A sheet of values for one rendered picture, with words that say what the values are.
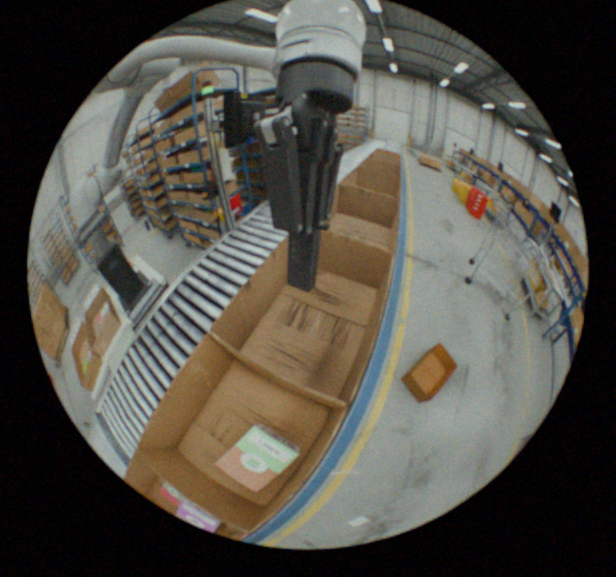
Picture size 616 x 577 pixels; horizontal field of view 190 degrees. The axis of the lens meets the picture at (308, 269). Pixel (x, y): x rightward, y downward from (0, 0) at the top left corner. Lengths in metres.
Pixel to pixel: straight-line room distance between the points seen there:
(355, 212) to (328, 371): 0.71
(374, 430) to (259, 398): 1.09
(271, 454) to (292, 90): 0.52
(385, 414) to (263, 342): 1.15
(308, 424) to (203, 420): 0.27
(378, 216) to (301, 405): 0.81
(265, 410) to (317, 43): 0.60
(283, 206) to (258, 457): 0.44
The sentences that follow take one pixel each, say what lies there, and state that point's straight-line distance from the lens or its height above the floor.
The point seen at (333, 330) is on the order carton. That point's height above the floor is 0.88.
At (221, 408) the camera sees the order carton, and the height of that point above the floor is 0.89.
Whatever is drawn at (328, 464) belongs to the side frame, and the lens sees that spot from 0.48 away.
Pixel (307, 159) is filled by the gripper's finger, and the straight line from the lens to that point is 0.16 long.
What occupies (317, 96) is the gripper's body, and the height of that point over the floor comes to 1.38.
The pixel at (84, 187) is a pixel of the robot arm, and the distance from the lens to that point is 1.02.
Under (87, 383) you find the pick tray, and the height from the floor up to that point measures 0.81.
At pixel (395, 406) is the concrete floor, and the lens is 1.50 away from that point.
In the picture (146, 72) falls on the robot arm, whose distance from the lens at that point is 0.69.
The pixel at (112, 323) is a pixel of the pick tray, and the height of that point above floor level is 0.81.
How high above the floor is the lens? 1.36
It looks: 47 degrees down
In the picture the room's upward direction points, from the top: straight up
